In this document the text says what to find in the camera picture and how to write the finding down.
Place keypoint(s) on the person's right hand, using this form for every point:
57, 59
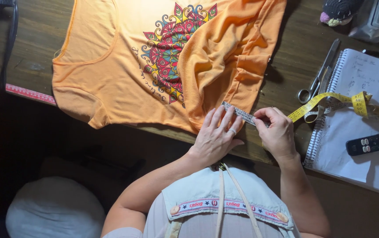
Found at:
278, 135

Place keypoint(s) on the person's left hand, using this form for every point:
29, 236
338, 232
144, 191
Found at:
212, 142

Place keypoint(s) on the yellow measuring tape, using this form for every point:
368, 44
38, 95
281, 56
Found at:
328, 99

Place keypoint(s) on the orange printed t-shirt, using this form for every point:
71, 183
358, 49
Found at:
116, 62

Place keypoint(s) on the person's pale blue overalls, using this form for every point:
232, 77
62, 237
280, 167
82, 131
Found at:
202, 195

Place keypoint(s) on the steel scissors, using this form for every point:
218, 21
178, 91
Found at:
321, 72

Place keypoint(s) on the white spiral notebook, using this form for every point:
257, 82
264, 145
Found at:
351, 165

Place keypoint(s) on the black remote control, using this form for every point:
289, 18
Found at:
374, 142

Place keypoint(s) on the dark crochet toy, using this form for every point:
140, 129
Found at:
340, 11

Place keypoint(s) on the white round cushion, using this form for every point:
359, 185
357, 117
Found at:
54, 210

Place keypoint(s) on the red ruler strip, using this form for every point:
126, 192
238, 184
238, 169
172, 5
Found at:
21, 91

